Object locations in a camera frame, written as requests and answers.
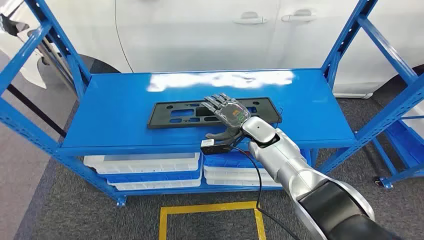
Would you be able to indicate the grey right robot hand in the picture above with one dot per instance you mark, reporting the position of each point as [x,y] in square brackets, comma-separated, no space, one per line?
[232,114]

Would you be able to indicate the black plastic plate bracket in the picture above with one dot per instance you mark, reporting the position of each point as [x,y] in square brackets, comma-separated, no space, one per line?
[165,116]

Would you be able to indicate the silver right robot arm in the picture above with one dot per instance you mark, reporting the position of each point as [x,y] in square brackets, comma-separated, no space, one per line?
[288,159]

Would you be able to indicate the blue metal shelf rack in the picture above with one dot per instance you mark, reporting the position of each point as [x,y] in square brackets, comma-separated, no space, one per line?
[116,109]

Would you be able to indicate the blue wheeled shelf rack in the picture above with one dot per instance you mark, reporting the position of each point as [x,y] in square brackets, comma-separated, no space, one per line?
[387,182]

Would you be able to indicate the blue plastic crate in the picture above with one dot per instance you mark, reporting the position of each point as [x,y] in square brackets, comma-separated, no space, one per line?
[149,177]
[407,145]
[228,160]

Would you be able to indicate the white plastic crate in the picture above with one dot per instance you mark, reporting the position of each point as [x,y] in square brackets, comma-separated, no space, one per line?
[417,122]
[238,182]
[155,185]
[142,164]
[232,172]

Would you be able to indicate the white car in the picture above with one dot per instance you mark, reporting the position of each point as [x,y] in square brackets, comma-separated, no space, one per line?
[198,39]

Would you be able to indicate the grey metal stand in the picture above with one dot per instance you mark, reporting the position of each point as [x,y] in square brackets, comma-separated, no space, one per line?
[49,61]

